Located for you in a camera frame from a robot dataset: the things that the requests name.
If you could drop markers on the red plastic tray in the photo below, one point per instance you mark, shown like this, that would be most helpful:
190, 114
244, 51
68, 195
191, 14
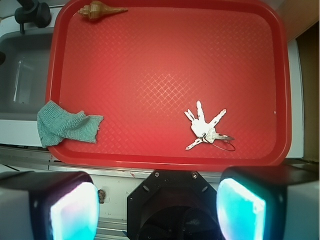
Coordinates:
143, 68

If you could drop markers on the tan spiral seashell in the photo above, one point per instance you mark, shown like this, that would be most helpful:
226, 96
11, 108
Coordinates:
97, 10

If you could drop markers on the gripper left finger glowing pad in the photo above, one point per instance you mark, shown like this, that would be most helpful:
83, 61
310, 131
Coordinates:
48, 206

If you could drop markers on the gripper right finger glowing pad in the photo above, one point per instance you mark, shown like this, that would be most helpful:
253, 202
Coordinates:
269, 202

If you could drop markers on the silver keys bunch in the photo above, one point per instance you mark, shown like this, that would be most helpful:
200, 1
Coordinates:
205, 132

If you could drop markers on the light blue terry cloth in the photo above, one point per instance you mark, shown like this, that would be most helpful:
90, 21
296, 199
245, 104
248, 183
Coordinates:
54, 124

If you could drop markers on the grey plastic sink basin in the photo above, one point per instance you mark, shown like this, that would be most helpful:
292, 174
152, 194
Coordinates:
23, 73

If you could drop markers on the black octagonal mount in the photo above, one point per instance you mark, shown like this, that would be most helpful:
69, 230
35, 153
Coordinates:
173, 205

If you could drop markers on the dark grey faucet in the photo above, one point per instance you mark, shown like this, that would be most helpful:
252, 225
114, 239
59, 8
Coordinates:
32, 11

